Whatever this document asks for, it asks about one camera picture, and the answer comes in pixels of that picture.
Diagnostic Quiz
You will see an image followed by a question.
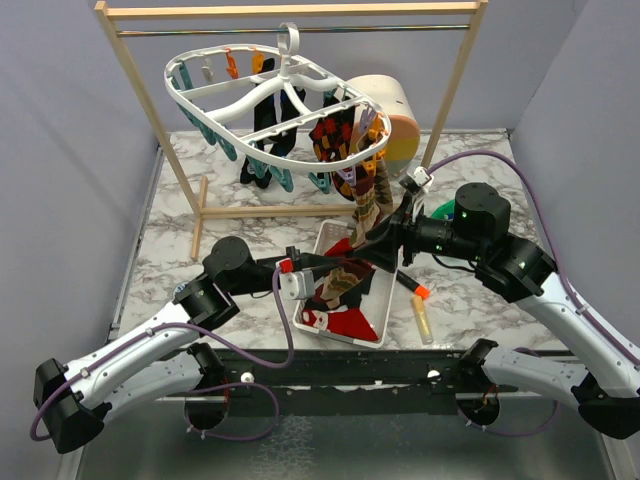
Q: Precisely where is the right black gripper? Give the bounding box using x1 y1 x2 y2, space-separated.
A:
353 190 484 272

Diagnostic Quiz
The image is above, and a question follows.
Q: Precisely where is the striped argyle sock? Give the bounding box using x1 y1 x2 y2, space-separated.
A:
349 166 380 248

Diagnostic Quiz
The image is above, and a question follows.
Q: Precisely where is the white oval clip hanger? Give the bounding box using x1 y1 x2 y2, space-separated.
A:
164 22 391 192

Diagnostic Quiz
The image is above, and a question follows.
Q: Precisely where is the beige brown argyle sock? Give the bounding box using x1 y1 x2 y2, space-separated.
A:
374 159 394 215

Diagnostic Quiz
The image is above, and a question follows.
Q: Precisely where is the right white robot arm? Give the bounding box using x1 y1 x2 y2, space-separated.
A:
354 182 639 440

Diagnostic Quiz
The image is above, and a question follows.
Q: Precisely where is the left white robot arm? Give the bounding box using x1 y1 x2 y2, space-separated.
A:
29 236 369 454

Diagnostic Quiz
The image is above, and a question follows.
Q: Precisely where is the red santa sock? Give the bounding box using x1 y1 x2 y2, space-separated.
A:
302 308 379 342
324 238 354 257

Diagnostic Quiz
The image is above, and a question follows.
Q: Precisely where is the black orange marker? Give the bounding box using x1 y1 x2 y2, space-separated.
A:
396 270 430 300

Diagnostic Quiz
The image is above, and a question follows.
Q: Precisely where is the green plastic bin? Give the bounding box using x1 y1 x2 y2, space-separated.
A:
431 200 455 220

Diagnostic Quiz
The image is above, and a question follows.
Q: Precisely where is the white perforated plastic basket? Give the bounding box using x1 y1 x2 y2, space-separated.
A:
292 218 400 349

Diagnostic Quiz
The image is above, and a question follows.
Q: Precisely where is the yellow translucent tube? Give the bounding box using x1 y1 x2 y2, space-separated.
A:
411 294 433 345

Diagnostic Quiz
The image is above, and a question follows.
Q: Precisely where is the black red yellow argyle sock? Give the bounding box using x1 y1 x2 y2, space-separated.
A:
309 107 355 163

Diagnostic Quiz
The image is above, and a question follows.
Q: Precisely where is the black sock with label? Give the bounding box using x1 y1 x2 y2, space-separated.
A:
238 57 311 190

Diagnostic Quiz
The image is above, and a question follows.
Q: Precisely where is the cream cylindrical toy drum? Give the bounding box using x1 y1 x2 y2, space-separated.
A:
347 74 421 177

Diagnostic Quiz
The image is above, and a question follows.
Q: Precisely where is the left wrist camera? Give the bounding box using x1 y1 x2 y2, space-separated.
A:
279 270 316 300

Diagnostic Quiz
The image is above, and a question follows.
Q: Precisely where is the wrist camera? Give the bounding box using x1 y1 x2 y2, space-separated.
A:
279 270 316 300
399 166 434 216

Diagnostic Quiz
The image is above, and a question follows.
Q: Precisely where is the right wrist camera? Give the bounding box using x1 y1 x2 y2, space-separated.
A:
399 166 434 216

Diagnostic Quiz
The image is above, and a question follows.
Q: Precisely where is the black metal base rail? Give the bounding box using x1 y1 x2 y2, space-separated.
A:
99 344 519 416

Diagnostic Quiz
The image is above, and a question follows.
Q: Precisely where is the wooden clothes rack frame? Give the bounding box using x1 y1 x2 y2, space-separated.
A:
94 1 488 262

